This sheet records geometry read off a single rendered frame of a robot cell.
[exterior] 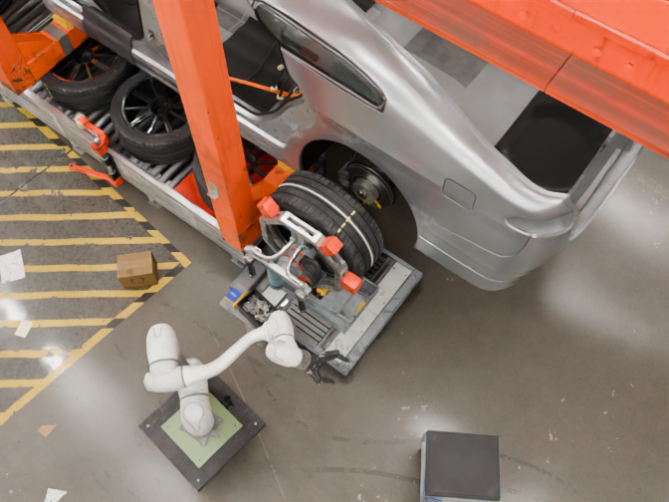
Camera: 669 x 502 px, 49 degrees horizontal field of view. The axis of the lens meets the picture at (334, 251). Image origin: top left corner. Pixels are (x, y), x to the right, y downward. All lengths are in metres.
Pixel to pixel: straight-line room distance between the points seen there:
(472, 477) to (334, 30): 2.37
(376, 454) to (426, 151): 1.91
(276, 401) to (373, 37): 2.25
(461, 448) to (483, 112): 1.89
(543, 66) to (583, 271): 3.33
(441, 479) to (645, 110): 2.68
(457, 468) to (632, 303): 1.70
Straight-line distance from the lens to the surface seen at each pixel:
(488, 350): 4.69
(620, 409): 4.80
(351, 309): 4.54
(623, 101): 1.84
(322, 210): 3.67
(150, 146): 4.87
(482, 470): 4.13
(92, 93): 5.27
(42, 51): 5.32
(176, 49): 3.03
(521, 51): 1.86
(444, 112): 3.29
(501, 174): 3.26
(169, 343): 3.49
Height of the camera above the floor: 4.33
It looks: 63 degrees down
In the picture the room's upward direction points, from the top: straight up
